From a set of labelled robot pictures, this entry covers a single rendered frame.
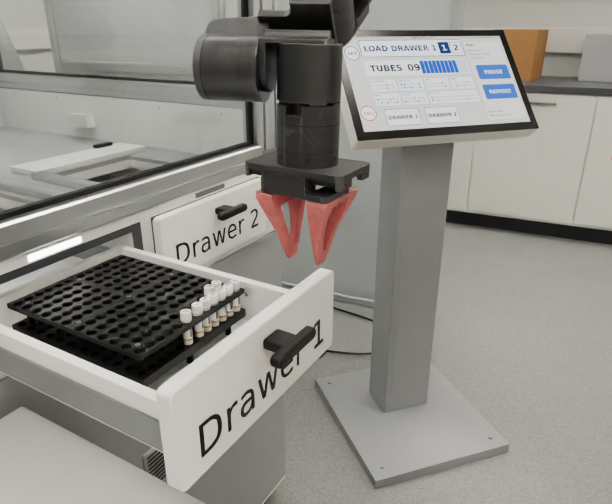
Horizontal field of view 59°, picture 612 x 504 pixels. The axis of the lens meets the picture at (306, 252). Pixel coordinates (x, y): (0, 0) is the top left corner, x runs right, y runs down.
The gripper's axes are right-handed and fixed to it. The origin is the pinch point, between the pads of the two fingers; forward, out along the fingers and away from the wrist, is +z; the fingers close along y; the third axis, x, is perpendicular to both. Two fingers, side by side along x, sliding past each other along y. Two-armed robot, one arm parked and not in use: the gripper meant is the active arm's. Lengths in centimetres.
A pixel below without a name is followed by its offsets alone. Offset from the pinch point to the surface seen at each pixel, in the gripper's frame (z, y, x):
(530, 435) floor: 99, -20, -112
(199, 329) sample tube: 11.9, 12.8, 2.2
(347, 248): 72, 72, -163
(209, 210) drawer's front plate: 9.1, 34.6, -26.0
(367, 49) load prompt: -16, 35, -89
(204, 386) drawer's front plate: 8.9, 2.6, 13.2
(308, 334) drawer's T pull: 8.8, -1.0, 0.9
